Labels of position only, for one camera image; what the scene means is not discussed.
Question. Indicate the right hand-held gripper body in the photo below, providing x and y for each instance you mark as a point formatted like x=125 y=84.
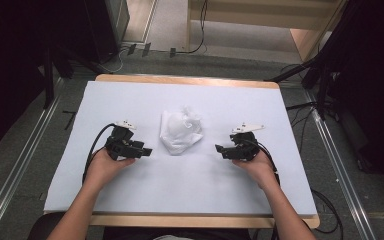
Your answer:
x=246 y=146

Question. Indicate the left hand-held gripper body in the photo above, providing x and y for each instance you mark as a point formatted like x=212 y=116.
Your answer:
x=121 y=141

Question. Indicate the white mesh laundry bag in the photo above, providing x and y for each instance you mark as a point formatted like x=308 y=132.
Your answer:
x=180 y=131

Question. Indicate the person's right hand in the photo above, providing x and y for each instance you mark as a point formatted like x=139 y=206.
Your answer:
x=258 y=168

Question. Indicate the person's left hand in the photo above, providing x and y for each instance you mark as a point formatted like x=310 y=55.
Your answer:
x=105 y=168

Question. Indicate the white table mat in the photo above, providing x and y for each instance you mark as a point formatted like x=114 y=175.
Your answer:
x=180 y=186

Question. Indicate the wooden table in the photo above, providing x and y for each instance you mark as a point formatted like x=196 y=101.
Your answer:
x=186 y=79

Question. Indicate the person's dark clothing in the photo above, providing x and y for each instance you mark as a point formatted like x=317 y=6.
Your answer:
x=180 y=234

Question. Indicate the black metal stand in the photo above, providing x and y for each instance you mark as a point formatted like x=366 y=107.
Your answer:
x=49 y=80

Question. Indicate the black tripod stand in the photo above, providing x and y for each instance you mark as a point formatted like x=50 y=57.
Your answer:
x=323 y=83

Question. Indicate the black cabinet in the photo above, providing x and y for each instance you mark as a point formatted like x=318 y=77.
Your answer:
x=106 y=26

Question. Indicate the light wooden shelf unit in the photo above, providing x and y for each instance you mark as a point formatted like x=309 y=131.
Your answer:
x=263 y=13

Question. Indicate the metal floor rail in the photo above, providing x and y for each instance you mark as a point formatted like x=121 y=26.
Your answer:
x=343 y=173
x=16 y=173

